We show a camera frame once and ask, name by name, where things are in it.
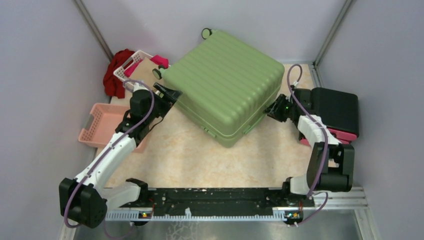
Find white plastic basket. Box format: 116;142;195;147
113;50;153;83

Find left aluminium corner post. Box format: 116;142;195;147
72;0;114;62

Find magenta cloth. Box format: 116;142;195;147
124;55;169;77

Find right aluminium corner post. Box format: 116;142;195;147
313;0;356;68

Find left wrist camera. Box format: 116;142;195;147
125;81;147;93

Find green hard-shell suitcase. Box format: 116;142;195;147
152;28;285;148

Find pink plastic basket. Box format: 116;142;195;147
78;103;130;150

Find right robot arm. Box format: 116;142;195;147
264;86;360;197

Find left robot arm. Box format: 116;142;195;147
58;80;183;229

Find tan folded cloth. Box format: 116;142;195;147
129;58;164;87

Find aluminium corner post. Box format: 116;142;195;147
313;0;356;68
72;0;114;62

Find black and pink storage stack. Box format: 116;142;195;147
295;87;360;144

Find red cloth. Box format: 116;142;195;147
102;48;136;100

